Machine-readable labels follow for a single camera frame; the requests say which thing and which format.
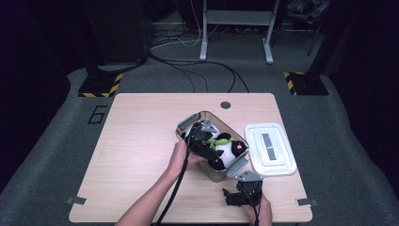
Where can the black stand base striped edge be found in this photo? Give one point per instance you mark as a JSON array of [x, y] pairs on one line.
[[309, 84], [98, 84]]

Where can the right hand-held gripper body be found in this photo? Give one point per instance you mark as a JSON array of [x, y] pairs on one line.
[[251, 188]]

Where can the white paper sheet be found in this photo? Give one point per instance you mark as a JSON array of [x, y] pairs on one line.
[[282, 163]]

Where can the round grey table grommet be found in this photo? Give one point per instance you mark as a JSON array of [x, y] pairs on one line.
[[225, 105]]

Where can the dark equipment pile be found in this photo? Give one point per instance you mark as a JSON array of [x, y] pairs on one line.
[[307, 9]]

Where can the white metal desk frame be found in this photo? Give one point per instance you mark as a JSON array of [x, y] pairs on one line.
[[238, 17]]

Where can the person's right hand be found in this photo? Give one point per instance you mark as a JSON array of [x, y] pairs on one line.
[[265, 210]]

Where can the person's left hand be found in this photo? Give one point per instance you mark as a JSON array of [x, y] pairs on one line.
[[180, 157]]

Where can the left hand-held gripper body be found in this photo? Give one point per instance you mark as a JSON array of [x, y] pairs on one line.
[[200, 138]]

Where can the grey tape tab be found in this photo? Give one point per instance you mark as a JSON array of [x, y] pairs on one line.
[[76, 200], [306, 202]]

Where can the black and white panda plush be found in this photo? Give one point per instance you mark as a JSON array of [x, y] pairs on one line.
[[227, 147]]

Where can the dark cabinet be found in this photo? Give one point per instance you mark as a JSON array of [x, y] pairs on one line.
[[119, 31]]

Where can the clear plastic storage box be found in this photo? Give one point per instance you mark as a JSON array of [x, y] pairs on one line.
[[216, 175]]

